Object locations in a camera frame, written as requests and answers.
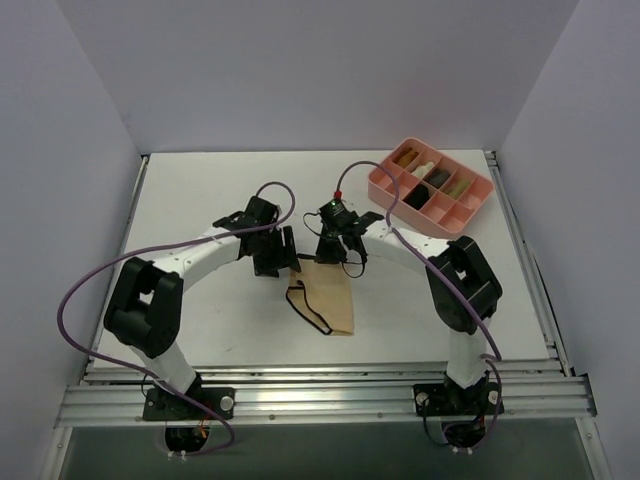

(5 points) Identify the white rolled cloth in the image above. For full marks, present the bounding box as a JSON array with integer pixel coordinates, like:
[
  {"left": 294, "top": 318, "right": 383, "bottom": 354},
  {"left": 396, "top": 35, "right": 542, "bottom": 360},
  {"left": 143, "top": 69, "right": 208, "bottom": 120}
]
[{"left": 411, "top": 162, "right": 435, "bottom": 179}]

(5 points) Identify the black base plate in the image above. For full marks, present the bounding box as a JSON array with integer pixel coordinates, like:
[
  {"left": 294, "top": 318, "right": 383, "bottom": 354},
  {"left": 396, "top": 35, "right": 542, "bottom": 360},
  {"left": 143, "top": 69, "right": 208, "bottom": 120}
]
[
  {"left": 412, "top": 382, "right": 505, "bottom": 417},
  {"left": 142, "top": 386, "right": 236, "bottom": 422}
]

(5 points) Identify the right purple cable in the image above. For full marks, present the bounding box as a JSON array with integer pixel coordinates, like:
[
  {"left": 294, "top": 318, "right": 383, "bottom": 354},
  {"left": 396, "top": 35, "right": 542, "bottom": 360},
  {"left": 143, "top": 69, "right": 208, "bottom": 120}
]
[{"left": 333, "top": 160, "right": 503, "bottom": 451}]

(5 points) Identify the thin black wire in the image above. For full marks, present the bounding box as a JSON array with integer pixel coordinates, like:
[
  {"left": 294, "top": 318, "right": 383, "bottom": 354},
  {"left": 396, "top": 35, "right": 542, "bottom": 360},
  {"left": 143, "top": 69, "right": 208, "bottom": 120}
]
[{"left": 302, "top": 210, "right": 371, "bottom": 280}]

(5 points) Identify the aluminium rail frame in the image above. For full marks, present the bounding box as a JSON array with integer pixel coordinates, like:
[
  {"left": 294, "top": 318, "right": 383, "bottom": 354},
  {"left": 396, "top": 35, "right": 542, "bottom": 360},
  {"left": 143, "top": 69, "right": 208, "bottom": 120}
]
[{"left": 59, "top": 150, "right": 597, "bottom": 479}]

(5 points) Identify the dark grey rolled cloth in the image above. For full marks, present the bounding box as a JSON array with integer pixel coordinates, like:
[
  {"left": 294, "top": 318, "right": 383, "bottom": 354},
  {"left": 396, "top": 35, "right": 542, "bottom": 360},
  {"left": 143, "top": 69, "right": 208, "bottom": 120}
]
[{"left": 425, "top": 168, "right": 451, "bottom": 189}]

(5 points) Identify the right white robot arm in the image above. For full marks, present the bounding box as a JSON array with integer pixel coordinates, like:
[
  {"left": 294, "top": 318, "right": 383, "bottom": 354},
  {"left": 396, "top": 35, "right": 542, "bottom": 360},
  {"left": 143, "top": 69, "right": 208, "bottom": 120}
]
[{"left": 317, "top": 199, "right": 503, "bottom": 413}]

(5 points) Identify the beige underwear with navy trim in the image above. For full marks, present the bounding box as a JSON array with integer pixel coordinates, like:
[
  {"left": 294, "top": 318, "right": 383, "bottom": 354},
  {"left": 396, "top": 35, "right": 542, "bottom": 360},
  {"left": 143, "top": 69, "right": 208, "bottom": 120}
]
[{"left": 285, "top": 258, "right": 355, "bottom": 336}]

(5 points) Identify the orange rolled cloth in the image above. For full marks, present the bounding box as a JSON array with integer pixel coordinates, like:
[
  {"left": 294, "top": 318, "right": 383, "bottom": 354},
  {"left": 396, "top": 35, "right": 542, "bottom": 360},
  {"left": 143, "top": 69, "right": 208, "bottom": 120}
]
[{"left": 393, "top": 148, "right": 420, "bottom": 169}]

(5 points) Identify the purple cable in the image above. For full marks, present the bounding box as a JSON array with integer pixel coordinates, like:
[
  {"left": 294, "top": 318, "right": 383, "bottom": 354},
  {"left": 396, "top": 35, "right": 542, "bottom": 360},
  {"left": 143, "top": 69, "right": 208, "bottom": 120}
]
[
  {"left": 333, "top": 160, "right": 503, "bottom": 451},
  {"left": 55, "top": 180, "right": 297, "bottom": 457}
]

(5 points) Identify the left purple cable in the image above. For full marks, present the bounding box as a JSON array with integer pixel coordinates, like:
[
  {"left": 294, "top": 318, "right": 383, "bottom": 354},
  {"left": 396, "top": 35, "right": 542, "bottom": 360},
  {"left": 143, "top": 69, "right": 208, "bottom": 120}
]
[{"left": 55, "top": 180, "right": 297, "bottom": 457}]

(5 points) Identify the pink compartment organizer box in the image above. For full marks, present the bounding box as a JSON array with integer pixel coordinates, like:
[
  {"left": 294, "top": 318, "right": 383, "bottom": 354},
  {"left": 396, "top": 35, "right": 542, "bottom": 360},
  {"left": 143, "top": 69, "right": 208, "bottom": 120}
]
[{"left": 368, "top": 138, "right": 494, "bottom": 238}]

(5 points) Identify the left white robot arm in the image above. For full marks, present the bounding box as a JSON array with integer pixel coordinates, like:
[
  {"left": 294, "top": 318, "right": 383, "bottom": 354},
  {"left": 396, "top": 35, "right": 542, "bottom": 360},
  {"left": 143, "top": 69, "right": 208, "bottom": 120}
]
[{"left": 103, "top": 196, "right": 300, "bottom": 419}]

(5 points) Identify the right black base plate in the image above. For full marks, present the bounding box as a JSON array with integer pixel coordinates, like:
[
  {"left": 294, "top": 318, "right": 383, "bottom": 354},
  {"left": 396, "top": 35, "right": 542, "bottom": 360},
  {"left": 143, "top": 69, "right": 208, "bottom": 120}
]
[{"left": 412, "top": 382, "right": 505, "bottom": 417}]

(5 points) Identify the black rolled cloth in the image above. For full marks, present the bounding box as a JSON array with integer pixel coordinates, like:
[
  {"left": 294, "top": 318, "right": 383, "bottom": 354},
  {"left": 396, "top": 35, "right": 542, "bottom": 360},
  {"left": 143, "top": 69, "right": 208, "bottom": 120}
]
[{"left": 403, "top": 183, "right": 430, "bottom": 210}]

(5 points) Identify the olive rolled cloth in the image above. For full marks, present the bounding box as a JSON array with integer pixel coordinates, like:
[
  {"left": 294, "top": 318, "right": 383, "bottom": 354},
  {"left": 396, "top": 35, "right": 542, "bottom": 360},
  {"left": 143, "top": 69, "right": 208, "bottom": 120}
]
[{"left": 443, "top": 179, "right": 472, "bottom": 200}]

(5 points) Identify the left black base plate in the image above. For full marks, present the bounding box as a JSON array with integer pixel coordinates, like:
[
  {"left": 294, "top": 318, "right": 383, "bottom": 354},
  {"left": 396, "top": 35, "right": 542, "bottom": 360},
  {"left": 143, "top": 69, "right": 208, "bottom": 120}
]
[{"left": 142, "top": 386, "right": 236, "bottom": 422}]

